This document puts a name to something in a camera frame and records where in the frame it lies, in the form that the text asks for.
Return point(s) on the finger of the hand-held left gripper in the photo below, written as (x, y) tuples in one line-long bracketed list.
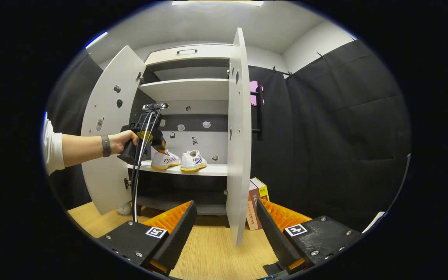
[(161, 147)]

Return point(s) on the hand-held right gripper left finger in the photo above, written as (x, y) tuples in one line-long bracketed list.
[(177, 237)]

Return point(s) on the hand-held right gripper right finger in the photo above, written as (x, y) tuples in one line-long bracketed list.
[(276, 237)]

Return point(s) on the white shoe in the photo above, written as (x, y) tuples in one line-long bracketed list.
[(165, 160), (193, 160)]

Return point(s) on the white cabinet door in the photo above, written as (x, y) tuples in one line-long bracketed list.
[(103, 182), (238, 175)]

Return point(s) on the white shoe cabinet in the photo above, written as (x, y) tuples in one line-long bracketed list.
[(185, 89)]

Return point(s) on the dark wristband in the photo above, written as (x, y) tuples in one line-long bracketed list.
[(106, 146)]

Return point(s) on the orange and white book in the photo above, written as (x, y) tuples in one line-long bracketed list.
[(250, 217)]

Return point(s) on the brown book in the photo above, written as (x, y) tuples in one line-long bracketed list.
[(256, 194)]

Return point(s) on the white cup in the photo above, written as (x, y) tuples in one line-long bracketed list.
[(125, 210)]

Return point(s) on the white sleeve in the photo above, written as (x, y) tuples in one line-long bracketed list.
[(55, 151)]

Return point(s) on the ceiling light panel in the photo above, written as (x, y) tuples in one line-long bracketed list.
[(96, 39), (218, 2)]

